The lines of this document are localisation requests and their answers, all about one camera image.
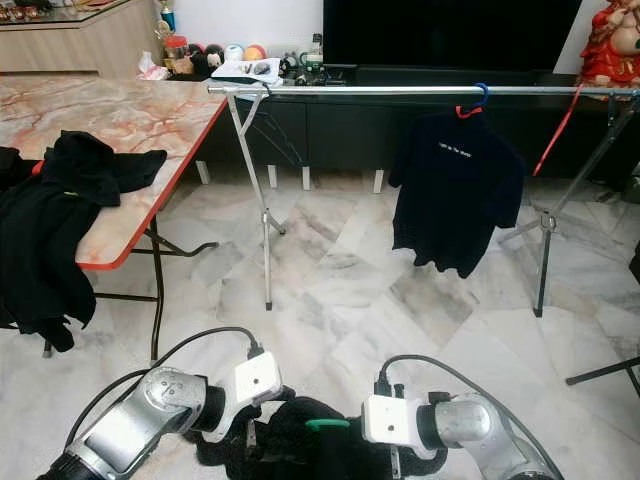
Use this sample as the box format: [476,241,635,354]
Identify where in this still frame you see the silver metal clothes rack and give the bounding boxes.
[207,82,640,320]

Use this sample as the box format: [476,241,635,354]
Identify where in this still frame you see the marble pattern folding table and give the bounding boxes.
[0,74,230,363]

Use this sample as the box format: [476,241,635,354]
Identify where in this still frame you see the navy blue t-shirt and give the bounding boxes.
[387,106,528,280]

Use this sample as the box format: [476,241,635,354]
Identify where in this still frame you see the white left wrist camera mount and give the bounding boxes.
[221,349,284,412]

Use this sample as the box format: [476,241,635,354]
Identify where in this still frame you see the large black flat television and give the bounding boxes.
[321,0,584,72]

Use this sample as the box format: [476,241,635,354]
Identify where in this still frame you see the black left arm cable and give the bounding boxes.
[64,326,267,453]

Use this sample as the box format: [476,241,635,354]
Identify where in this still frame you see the stack of white papers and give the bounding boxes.
[209,57,284,85]

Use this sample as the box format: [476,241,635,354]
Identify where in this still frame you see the tissue pack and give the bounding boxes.
[137,51,172,82]

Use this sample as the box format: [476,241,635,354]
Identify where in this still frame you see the red laughing buddha statue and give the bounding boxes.
[577,0,640,90]

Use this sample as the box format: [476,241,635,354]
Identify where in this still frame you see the red plastic hanger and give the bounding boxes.
[532,84,584,179]

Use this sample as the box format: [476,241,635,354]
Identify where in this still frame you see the jar with red lid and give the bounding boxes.
[162,34,192,74]

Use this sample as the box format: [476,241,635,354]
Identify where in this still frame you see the black wire hanger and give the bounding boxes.
[244,87,307,170]

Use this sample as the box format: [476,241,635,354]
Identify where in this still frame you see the light wooden cabinet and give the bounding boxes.
[0,0,162,80]

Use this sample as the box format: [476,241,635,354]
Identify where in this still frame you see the blue plastic hanger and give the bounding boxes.
[468,81,492,111]

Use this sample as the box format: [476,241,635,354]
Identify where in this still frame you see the gold and blue trophy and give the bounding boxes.
[154,0,180,34]

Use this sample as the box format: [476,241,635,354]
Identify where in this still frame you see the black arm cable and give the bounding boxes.
[64,326,267,453]
[374,353,552,473]

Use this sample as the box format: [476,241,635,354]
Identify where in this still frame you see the black hooded garment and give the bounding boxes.
[0,129,170,355]

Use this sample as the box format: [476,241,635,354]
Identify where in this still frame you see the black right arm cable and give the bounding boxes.
[374,353,552,473]

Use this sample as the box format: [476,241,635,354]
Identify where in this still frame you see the green wire hanger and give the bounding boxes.
[304,417,352,433]

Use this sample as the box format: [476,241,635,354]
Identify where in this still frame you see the small clear bottle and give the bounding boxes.
[307,33,327,70]

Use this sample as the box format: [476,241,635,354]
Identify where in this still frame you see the black plush toy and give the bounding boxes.
[190,42,227,77]

